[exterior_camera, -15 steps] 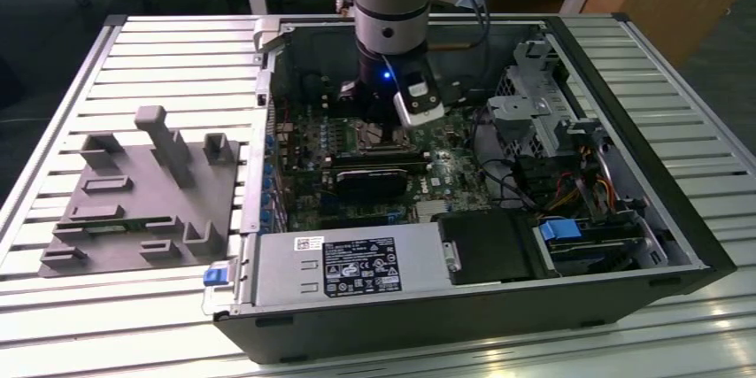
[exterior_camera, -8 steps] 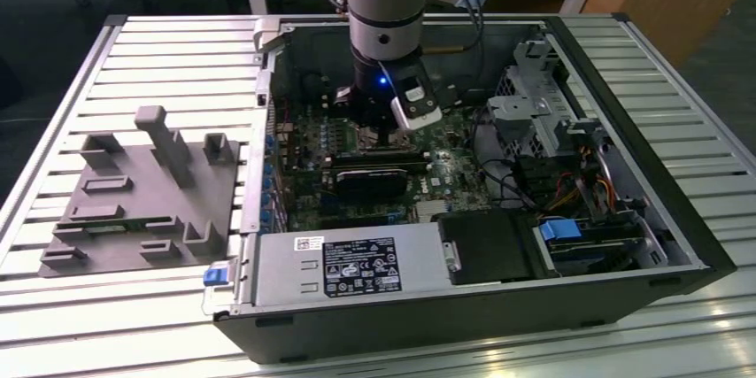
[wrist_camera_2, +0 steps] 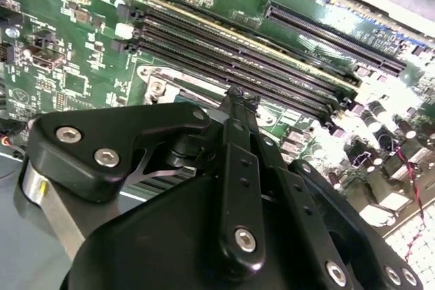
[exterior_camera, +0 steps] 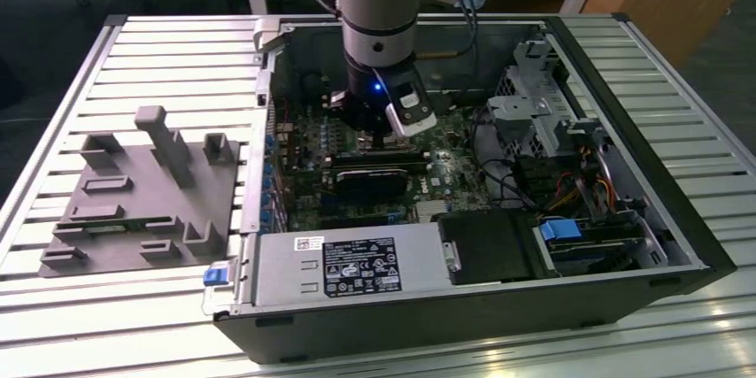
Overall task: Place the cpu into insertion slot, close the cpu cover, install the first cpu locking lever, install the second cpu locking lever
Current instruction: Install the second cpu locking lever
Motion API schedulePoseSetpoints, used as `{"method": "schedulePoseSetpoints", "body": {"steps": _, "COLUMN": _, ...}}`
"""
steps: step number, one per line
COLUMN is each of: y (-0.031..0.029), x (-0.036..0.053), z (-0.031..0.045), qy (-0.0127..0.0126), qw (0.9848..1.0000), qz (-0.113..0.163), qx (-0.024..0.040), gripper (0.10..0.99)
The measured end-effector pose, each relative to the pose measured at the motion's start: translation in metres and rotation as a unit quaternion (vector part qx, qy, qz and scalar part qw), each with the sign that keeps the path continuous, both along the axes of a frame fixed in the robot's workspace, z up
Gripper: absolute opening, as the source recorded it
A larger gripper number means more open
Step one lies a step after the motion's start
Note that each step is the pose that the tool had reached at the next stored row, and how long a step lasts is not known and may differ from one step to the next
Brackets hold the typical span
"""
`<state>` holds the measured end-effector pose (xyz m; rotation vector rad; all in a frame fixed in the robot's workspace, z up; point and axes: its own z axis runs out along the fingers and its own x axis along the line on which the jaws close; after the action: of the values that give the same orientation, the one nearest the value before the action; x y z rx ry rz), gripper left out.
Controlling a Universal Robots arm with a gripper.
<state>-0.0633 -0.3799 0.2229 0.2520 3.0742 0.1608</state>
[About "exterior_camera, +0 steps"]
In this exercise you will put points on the metal drive cage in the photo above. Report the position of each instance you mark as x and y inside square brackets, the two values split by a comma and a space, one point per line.
[531, 121]

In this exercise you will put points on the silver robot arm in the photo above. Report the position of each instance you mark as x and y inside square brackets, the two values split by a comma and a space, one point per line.
[378, 6]

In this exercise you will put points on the black PC case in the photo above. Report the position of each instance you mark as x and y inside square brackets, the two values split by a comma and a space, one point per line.
[414, 329]

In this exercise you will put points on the blue case latch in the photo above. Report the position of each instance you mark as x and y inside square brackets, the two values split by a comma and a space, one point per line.
[214, 275]

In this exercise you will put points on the grey parts rack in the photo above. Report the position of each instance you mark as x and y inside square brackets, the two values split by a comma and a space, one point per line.
[149, 201]

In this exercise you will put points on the grey power supply unit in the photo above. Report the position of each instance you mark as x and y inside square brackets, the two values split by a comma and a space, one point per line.
[283, 272]

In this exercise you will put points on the black RAM slot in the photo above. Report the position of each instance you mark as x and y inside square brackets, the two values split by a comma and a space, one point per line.
[378, 165]
[378, 157]

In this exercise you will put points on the green motherboard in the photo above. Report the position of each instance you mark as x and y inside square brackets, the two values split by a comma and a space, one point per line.
[449, 174]

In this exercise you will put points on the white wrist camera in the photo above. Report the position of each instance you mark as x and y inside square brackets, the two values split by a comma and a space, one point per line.
[411, 108]

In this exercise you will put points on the blue disk carrier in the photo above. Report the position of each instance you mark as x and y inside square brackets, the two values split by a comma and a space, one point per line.
[562, 232]

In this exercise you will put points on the black graphics card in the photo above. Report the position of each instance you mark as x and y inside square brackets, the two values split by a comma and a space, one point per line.
[370, 183]

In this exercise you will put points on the CPU socket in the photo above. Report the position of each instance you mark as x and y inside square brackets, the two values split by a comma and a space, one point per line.
[409, 148]

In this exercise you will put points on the silver chipset heatsink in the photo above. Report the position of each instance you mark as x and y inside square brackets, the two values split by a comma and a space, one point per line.
[433, 211]

